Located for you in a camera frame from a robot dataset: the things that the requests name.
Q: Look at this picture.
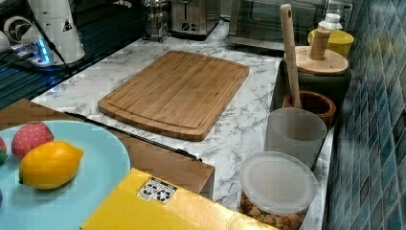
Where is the silver toaster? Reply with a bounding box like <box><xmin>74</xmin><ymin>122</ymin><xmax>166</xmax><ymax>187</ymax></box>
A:
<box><xmin>169</xmin><ymin>0</ymin><xmax>220</xmax><ymax>41</ymax></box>

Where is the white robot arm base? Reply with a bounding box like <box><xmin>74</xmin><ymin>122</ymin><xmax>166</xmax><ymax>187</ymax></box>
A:
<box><xmin>1</xmin><ymin>0</ymin><xmax>85</xmax><ymax>67</ymax></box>

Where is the silver toaster oven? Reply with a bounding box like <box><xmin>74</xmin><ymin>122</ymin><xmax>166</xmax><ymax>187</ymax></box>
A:
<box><xmin>229</xmin><ymin>0</ymin><xmax>327</xmax><ymax>51</ymax></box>

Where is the bamboo cutting board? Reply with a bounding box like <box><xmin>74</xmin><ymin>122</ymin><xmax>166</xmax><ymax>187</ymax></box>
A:
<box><xmin>98</xmin><ymin>51</ymin><xmax>249</xmax><ymax>142</ymax></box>

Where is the brown cardboard box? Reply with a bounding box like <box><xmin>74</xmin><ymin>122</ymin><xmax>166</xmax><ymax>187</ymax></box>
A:
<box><xmin>0</xmin><ymin>99</ymin><xmax>215</xmax><ymax>199</ymax></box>

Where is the frosted plastic cup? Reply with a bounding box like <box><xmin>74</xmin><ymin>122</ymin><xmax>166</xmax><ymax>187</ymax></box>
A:
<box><xmin>264</xmin><ymin>107</ymin><xmax>327</xmax><ymax>168</ymax></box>

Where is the clear snack jar white lid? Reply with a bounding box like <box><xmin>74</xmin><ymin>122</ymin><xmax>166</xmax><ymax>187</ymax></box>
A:
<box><xmin>238</xmin><ymin>151</ymin><xmax>317</xmax><ymax>230</ymax></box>

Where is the yellow cardboard box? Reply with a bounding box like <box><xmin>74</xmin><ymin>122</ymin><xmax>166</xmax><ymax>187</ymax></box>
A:
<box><xmin>80</xmin><ymin>169</ymin><xmax>277</xmax><ymax>230</ymax></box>

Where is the brown wooden bowl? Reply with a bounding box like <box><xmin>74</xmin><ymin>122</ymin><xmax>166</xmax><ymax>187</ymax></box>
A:
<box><xmin>300</xmin><ymin>90</ymin><xmax>336</xmax><ymax>127</ymax></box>

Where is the glass french press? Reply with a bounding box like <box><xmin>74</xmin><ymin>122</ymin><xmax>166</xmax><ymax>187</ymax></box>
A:
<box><xmin>142</xmin><ymin>0</ymin><xmax>169</xmax><ymax>43</ymax></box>

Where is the dark pot with wooden lid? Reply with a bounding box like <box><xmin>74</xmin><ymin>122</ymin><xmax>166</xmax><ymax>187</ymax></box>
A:
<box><xmin>280</xmin><ymin>28</ymin><xmax>352</xmax><ymax>108</ymax></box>

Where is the long wooden pestle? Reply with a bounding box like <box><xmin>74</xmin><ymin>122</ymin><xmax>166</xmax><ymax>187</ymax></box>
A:
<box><xmin>280</xmin><ymin>4</ymin><xmax>302</xmax><ymax>108</ymax></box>

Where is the yellow bowl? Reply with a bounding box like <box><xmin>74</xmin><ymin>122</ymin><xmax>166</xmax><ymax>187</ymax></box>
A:
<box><xmin>307</xmin><ymin>29</ymin><xmax>354</xmax><ymax>60</ymax></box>

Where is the yellow lemon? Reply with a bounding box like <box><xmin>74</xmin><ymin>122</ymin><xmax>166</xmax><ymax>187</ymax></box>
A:
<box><xmin>18</xmin><ymin>141</ymin><xmax>84</xmax><ymax>190</ymax></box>

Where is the white bottle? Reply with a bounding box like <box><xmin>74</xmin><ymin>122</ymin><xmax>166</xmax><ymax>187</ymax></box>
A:
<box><xmin>318</xmin><ymin>13</ymin><xmax>343</xmax><ymax>30</ymax></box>

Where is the light blue plate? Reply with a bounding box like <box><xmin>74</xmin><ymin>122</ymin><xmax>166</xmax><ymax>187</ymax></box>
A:
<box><xmin>0</xmin><ymin>120</ymin><xmax>130</xmax><ymax>230</ymax></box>

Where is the red strawberry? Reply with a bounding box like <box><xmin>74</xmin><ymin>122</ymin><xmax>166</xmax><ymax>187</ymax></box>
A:
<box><xmin>11</xmin><ymin>123</ymin><xmax>54</xmax><ymax>160</ymax></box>

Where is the red fruit at plate edge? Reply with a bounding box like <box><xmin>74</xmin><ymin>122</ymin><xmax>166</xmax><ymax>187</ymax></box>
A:
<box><xmin>0</xmin><ymin>137</ymin><xmax>8</xmax><ymax>165</ymax></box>

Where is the black cable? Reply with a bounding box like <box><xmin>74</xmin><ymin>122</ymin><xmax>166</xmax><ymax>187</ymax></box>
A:
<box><xmin>19</xmin><ymin>0</ymin><xmax>73</xmax><ymax>75</ymax></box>

